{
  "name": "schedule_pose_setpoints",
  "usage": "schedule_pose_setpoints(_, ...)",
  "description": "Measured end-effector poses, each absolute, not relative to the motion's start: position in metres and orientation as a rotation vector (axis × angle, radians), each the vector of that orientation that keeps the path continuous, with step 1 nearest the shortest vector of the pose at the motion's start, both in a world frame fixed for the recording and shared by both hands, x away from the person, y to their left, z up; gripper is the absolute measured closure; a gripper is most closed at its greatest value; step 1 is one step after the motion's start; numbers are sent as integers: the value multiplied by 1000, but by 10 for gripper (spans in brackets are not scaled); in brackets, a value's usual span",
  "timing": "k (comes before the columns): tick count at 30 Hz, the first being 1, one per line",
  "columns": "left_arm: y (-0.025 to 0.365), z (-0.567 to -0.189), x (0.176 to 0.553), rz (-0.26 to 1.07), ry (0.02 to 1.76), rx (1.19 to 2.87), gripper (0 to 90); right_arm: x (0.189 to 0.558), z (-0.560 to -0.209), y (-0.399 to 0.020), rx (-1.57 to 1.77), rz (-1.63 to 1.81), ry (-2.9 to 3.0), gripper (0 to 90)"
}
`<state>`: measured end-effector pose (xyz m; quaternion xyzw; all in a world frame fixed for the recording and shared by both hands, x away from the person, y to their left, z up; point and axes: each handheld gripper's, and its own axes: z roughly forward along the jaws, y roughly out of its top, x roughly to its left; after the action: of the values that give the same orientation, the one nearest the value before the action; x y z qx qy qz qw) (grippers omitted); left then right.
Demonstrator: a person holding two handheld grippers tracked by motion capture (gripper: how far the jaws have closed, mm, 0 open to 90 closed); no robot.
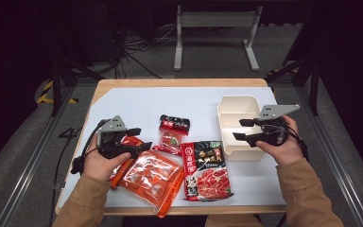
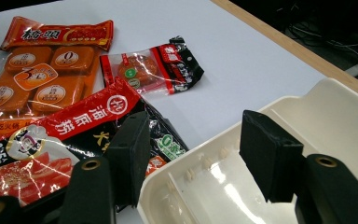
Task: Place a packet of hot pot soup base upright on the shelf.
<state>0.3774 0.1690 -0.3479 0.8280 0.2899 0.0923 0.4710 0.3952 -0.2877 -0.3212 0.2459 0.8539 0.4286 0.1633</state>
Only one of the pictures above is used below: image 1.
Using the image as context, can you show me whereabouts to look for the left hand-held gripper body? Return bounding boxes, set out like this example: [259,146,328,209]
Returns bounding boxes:
[96,114,135,160]

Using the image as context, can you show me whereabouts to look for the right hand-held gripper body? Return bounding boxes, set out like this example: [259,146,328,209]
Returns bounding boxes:
[247,103,301,148]

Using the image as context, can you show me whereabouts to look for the narrow orange red packet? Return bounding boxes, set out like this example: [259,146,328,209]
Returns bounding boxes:
[109,134,147,190]

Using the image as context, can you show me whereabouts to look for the white divided plastic box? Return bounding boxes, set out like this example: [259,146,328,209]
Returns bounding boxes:
[216,95,268,162]

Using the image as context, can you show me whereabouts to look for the large clear orange packet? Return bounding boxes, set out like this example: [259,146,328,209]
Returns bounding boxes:
[118,148,186,219]

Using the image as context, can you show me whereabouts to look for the small red black packet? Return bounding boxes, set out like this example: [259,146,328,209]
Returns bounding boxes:
[152,113,191,157]

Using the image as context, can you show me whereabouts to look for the red black printed packet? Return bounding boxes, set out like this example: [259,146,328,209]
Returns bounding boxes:
[181,140,234,202]

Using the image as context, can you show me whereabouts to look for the person's left hand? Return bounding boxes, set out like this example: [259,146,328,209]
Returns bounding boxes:
[82,135,132,183]

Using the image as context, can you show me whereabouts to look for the person's right hand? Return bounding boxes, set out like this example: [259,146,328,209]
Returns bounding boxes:
[254,114,305,167]

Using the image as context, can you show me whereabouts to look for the white table mat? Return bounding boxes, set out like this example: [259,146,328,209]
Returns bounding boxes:
[57,86,287,209]

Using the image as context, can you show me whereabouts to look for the black tripod stand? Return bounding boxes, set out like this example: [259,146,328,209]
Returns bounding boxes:
[266,56,321,116]
[47,9,107,117]

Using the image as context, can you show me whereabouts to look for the yellow black floor tape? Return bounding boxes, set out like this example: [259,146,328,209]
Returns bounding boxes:
[36,79,79,105]

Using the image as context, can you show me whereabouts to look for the grey metal stand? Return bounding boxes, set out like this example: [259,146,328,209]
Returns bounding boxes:
[173,4,265,72]

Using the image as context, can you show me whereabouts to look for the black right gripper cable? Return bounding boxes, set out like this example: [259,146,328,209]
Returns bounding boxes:
[283,124,310,163]

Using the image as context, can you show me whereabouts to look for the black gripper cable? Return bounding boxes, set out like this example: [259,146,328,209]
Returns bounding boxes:
[283,124,310,163]
[48,119,109,227]

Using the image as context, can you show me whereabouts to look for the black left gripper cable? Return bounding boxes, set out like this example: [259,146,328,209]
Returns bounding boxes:
[48,119,109,227]

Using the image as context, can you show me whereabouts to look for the aluminium floor rail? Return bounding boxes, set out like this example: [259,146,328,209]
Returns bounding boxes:
[0,84,78,227]
[295,84,363,227]

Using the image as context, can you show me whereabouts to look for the bundle of floor cables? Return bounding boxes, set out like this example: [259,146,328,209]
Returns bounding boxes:
[106,6,178,80]

